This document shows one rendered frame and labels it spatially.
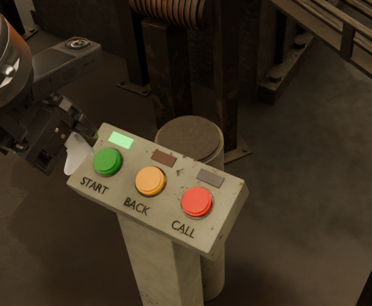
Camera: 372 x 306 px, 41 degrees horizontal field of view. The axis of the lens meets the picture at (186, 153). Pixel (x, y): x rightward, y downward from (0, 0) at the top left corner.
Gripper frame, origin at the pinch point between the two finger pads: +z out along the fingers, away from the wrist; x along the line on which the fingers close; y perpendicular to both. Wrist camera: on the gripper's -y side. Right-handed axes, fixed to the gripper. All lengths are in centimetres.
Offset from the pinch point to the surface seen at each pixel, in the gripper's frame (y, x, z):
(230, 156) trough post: -32, -9, 81
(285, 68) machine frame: -70, -8, 88
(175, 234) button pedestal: 5.0, 14.4, 6.6
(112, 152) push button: -1.5, 0.4, 5.5
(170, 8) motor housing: -47, -24, 36
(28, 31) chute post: -52, -112, 88
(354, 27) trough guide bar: -31.4, 24.1, 4.5
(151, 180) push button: -0.1, 8.0, 5.5
